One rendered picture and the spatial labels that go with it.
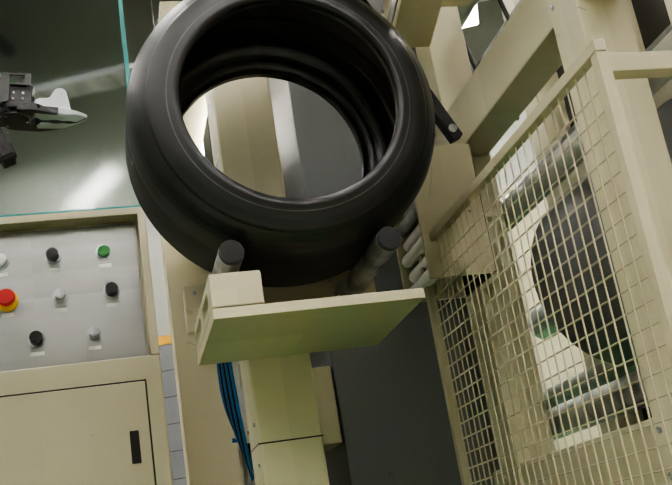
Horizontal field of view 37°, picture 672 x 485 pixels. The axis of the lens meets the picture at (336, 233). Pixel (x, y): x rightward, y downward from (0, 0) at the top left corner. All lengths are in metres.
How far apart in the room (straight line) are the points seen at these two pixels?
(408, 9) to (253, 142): 0.44
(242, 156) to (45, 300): 0.62
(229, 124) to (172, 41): 0.41
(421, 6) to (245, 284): 0.82
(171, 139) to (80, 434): 0.85
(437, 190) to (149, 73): 0.69
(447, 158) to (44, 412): 1.06
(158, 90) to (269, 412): 0.67
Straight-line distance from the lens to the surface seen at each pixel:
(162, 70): 1.83
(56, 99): 1.91
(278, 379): 2.05
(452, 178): 2.19
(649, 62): 1.49
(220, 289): 1.69
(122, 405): 2.37
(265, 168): 2.18
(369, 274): 1.90
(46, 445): 2.36
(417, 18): 2.25
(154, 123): 1.78
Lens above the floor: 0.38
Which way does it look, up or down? 18 degrees up
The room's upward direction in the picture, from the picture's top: 9 degrees counter-clockwise
